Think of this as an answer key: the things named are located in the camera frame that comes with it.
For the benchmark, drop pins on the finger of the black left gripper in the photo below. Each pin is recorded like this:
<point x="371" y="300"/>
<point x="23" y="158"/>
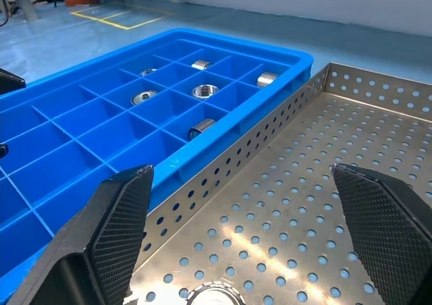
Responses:
<point x="10" y="81"/>
<point x="2" y="150"/>

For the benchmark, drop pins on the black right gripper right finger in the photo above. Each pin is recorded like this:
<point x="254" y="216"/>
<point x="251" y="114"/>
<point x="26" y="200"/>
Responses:
<point x="381" y="224"/>

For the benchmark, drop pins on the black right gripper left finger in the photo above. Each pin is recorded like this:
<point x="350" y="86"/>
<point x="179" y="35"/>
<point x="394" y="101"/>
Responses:
<point x="111" y="224"/>

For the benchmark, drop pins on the blue compartment tray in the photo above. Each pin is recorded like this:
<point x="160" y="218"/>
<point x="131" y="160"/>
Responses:
<point x="101" y="143"/>

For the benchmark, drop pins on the perforated metal tray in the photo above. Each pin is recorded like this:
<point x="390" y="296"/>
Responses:
<point x="260" y="252"/>

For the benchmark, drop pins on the grey metal post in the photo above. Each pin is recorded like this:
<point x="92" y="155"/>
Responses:
<point x="26" y="1"/>

